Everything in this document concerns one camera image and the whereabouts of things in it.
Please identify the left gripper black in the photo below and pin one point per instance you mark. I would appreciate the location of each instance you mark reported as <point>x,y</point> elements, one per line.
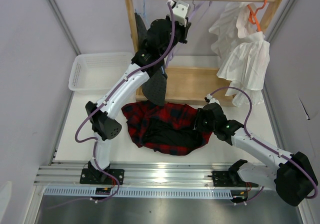
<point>184,31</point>

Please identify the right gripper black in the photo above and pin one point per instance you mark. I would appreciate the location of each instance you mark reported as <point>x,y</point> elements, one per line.
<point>200,114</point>

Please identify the red plaid skirt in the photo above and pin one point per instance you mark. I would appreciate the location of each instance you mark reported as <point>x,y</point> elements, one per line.
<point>167,129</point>

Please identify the purple hanger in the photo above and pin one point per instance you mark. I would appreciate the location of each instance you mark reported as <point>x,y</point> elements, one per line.
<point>175,50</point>

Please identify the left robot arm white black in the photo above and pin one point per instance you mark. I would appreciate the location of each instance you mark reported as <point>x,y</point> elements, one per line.
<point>102,114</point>

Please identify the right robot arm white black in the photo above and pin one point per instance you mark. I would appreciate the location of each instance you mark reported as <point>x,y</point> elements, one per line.
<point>290,175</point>

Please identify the light blue hanger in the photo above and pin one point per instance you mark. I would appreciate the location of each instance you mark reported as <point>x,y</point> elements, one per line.
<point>143,4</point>

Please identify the orange hanger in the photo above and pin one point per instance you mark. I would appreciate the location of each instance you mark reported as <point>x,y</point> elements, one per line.
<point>253,15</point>

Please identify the wooden clothes rack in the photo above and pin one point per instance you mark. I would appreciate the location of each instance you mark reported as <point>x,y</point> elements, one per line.
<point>191,84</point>

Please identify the grey dotted garment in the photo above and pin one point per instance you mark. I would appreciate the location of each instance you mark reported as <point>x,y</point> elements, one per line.
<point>155,88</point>

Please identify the white pleated garment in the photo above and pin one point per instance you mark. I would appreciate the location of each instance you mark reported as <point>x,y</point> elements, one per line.
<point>243,53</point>

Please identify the white plastic basket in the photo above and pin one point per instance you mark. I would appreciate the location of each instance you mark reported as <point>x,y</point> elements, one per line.
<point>98,73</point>

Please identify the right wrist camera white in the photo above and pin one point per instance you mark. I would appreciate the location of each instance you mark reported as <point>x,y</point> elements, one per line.
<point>211,102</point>

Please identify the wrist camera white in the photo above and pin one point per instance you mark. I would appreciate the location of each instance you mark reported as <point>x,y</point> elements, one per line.
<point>180,10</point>
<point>211,102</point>

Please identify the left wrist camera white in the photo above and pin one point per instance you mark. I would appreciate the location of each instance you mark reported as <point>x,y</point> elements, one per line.
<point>180,10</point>

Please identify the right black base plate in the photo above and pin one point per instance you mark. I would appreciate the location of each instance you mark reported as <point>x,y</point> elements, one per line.
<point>226,179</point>

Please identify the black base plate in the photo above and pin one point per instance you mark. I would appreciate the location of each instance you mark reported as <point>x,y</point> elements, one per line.
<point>92,176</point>
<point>226,179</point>

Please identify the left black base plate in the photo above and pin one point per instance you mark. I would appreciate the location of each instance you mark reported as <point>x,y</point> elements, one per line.
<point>92,176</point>

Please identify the white slotted cable duct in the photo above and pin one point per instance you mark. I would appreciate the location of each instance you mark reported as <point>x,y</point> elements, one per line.
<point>220,194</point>

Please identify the aluminium mounting rail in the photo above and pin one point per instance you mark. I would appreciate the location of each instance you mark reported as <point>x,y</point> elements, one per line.
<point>135,175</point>

